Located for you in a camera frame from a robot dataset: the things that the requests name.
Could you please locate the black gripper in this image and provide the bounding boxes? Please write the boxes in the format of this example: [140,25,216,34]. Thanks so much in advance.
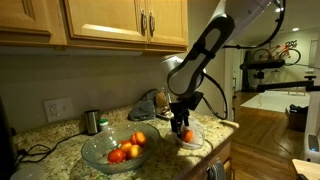
[169,91,205,135]

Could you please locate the bright orange peach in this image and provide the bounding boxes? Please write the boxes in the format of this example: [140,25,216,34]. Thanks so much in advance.
[181,129,194,144]

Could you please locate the clear plastic bag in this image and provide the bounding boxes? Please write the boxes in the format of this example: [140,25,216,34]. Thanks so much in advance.
[168,118,206,150]

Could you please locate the orange red peach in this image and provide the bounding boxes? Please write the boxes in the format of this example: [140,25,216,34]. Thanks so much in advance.
[118,139,133,153]
[129,131,148,147]

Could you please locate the yellow orange peach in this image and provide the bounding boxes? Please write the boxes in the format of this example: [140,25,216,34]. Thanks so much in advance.
[126,144,145,160]

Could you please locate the deep red peach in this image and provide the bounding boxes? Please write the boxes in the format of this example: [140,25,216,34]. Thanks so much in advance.
[107,148,128,164]

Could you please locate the large glass bowl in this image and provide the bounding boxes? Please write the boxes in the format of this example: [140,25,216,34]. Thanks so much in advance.
[80,121,161,175]

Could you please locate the small dark tray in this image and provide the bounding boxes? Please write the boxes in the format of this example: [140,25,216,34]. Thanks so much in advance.
[155,112,174,121]

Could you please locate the clear bag of bread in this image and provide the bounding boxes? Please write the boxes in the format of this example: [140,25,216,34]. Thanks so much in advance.
[155,87,173,116]

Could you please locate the crumpled grey cloth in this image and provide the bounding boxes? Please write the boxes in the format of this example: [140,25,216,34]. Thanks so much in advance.
[127,88,160,122]

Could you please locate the wooden drawer front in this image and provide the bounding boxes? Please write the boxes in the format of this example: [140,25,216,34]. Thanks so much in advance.
[213,141,233,166]

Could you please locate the grey striped hanging towel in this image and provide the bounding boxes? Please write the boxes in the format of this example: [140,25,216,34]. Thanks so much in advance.
[206,159,228,180]

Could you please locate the white bottle green cap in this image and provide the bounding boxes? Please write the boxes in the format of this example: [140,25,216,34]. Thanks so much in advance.
[99,118,110,132]

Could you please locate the stainless steel cup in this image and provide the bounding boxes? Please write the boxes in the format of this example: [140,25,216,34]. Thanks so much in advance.
[84,109,101,136]

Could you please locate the white floor rug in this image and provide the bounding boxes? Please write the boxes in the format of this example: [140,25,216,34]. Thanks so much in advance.
[240,90,312,114]

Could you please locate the dark box on floor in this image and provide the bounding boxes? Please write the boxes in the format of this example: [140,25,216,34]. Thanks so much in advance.
[285,103,310,132]

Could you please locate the red bicycle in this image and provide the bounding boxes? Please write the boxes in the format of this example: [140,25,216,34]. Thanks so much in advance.
[251,39,302,66]

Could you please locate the white appliance with blue light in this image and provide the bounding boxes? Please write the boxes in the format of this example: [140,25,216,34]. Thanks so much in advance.
[300,133,320,164]

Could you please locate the light wooden board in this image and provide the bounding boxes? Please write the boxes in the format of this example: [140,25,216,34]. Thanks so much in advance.
[291,158,320,180]

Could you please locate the round glass lid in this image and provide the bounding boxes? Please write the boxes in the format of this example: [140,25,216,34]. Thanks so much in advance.
[9,163,45,180]

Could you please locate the black kitchen appliance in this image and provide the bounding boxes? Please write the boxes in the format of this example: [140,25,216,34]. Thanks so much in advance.
[0,96,18,172]

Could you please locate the black stereo camera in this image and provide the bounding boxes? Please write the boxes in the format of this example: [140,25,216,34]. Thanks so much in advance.
[239,58,287,72]

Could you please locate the dark cabinet door handle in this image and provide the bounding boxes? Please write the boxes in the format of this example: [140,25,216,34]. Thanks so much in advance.
[140,9,148,37]
[148,11,156,38]

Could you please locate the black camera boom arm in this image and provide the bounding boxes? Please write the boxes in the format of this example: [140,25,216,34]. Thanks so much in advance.
[255,75,320,93]

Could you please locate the white wall outlet plate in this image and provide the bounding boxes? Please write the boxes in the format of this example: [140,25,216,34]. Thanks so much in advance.
[43,96,75,124]

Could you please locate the black power cable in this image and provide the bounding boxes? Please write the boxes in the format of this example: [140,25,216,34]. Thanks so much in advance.
[16,131,88,164]

